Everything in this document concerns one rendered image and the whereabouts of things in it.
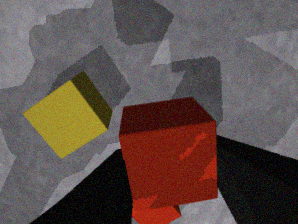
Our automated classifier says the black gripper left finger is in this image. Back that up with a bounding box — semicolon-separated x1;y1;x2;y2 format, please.
31;149;133;224

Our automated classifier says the red cube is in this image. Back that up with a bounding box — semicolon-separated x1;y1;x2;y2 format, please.
118;96;218;212
132;205;182;224

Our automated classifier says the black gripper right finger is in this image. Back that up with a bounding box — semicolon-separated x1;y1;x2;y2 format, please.
216;135;298;224

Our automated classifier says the yellow cube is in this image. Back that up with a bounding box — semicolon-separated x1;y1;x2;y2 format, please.
23;71;113;159

